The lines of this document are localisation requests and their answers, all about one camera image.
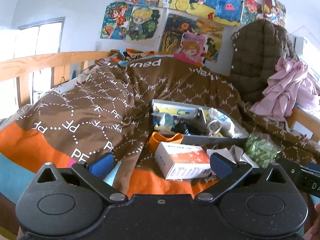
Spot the grey fabric sock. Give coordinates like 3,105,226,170
176,108,207,135

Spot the green snack bag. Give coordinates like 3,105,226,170
245,133,281,168

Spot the brown PF patterned duvet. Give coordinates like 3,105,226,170
1,52,319,202

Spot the white orange tissue box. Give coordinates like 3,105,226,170
155,142,212,180

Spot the black fabric item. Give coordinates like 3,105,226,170
174,121,201,135

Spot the grey storage box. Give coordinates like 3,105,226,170
151,99,249,144

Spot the white blue patterned cloth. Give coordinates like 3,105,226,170
207,108,242,138

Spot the orange cup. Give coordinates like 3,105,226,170
148,132,183,153

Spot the light blue patterned sock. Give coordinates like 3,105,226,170
152,112,177,133

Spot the pink cloth garment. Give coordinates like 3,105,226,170
251,57,319,121

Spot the olive quilted jacket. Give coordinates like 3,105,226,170
230,20,299,105

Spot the pink anime magazine poster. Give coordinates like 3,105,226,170
177,31,208,64

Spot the orange girl blue painting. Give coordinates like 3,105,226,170
100,2,133,40

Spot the blond boy green painting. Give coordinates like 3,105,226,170
125,6,167,47

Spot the dark seaweed fish painting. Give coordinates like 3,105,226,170
159,13,224,64

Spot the red-haired face painting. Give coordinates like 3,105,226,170
240,0,263,25

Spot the top right anime poster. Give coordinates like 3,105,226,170
263,0,286,28

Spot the blue sea jellyfish painting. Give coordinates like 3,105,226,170
186,0,242,26

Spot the wooden bed frame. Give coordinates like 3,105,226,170
0,50,111,108

